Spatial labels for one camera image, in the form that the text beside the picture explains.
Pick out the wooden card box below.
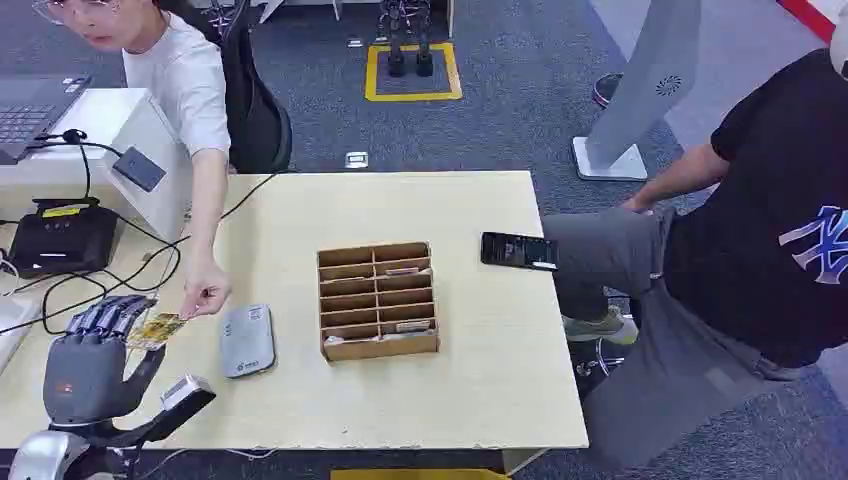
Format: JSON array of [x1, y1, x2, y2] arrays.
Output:
[[316, 241, 441, 363]]

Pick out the person in white shirt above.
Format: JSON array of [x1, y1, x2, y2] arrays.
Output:
[[31, 0, 233, 321]]

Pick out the person in black shirt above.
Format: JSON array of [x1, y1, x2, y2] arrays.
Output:
[[543, 3, 848, 473]]

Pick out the person's hand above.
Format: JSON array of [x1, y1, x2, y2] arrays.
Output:
[[178, 260, 233, 321]]

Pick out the dark shoe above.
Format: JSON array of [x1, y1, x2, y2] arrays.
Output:
[[591, 72, 625, 110]]

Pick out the black box device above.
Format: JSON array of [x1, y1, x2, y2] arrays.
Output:
[[7, 197, 121, 280]]

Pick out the grey laptop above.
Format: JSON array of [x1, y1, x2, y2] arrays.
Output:
[[0, 74, 94, 166]]

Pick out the black office chair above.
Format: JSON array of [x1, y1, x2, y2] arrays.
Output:
[[158, 0, 294, 176]]

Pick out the chrome stool base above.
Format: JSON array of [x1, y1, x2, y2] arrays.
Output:
[[572, 336, 628, 380]]

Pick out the black smartphone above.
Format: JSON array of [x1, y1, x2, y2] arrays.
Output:
[[480, 231, 560, 273]]

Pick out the black cable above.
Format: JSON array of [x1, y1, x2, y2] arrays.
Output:
[[0, 170, 283, 337]]

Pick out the black robot legs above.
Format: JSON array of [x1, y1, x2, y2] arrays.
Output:
[[377, 0, 436, 79]]

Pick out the yellow floor tape square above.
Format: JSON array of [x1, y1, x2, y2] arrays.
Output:
[[364, 42, 464, 103]]

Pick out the white cabinet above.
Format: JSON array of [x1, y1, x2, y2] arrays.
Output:
[[0, 87, 195, 244]]

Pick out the yellow printed card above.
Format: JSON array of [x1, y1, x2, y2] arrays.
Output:
[[125, 312, 188, 352]]

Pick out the white floor stand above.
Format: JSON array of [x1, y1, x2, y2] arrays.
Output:
[[572, 0, 704, 183]]

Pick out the grey flat device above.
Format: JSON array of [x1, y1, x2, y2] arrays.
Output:
[[219, 303, 277, 380]]

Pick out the black power adapter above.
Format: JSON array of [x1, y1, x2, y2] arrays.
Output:
[[111, 146, 168, 194]]

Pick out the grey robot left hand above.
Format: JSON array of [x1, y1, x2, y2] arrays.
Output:
[[42, 294, 167, 429]]

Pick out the white keyboard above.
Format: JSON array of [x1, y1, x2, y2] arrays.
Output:
[[0, 293, 42, 376]]

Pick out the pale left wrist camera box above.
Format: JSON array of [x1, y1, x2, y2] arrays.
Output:
[[135, 372, 217, 444]]

